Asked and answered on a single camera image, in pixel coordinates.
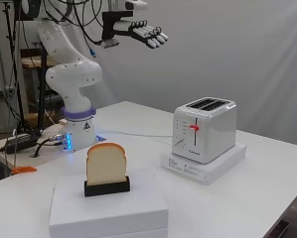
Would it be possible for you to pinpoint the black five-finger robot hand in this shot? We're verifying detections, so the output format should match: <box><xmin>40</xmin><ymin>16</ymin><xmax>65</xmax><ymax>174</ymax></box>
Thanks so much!
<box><xmin>101</xmin><ymin>11</ymin><xmax>170</xmax><ymax>51</ymax></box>

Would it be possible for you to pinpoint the toast bread slice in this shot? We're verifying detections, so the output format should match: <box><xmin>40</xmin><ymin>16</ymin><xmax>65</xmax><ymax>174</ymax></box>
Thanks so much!
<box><xmin>85</xmin><ymin>142</ymin><xmax>128</xmax><ymax>186</ymax></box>

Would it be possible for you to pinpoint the white hanging sheet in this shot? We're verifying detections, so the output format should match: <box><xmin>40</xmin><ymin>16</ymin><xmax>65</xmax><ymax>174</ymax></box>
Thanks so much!
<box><xmin>87</xmin><ymin>0</ymin><xmax>297</xmax><ymax>149</ymax></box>

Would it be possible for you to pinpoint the wooden bench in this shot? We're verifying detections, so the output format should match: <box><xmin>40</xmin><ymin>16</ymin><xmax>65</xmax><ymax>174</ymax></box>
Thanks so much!
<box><xmin>20</xmin><ymin>48</ymin><xmax>58</xmax><ymax>71</ymax></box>

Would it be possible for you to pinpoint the steel toaster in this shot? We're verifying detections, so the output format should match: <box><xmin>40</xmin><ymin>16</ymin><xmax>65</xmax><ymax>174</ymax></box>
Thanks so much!
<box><xmin>171</xmin><ymin>96</ymin><xmax>237</xmax><ymax>166</ymax></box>

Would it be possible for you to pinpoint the black stand pole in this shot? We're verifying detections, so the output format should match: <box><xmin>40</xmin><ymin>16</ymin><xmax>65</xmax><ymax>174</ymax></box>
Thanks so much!
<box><xmin>1</xmin><ymin>0</ymin><xmax>33</xmax><ymax>134</ymax></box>

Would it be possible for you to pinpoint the white flat box with print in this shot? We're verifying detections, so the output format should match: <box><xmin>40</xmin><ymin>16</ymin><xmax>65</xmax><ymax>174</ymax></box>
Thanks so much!
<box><xmin>160</xmin><ymin>142</ymin><xmax>247</xmax><ymax>186</ymax></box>

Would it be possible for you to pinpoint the black block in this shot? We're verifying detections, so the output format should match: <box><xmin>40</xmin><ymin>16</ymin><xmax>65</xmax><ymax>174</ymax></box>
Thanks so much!
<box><xmin>83</xmin><ymin>176</ymin><xmax>131</xmax><ymax>198</ymax></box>

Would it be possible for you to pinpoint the black power box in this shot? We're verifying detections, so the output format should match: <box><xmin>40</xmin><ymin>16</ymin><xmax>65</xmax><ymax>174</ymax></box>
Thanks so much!
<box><xmin>3</xmin><ymin>132</ymin><xmax>41</xmax><ymax>155</ymax></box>

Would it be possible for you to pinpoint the orange clamp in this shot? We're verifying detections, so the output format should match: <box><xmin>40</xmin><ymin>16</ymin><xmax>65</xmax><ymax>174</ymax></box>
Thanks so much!
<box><xmin>10</xmin><ymin>166</ymin><xmax>38</xmax><ymax>176</ymax></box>

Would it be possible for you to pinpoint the dark red-black box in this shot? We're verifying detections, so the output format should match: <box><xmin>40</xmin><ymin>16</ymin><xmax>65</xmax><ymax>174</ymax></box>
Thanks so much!
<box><xmin>262</xmin><ymin>219</ymin><xmax>291</xmax><ymax>238</ymax></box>

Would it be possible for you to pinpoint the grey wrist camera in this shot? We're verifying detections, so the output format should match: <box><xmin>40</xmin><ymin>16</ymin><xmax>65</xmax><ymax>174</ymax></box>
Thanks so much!
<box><xmin>100</xmin><ymin>38</ymin><xmax>120</xmax><ymax>50</ymax></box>

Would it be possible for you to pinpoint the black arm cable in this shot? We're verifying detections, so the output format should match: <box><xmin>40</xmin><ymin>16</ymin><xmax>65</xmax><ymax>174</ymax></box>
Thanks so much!
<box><xmin>42</xmin><ymin>0</ymin><xmax>104</xmax><ymax>47</ymax></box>

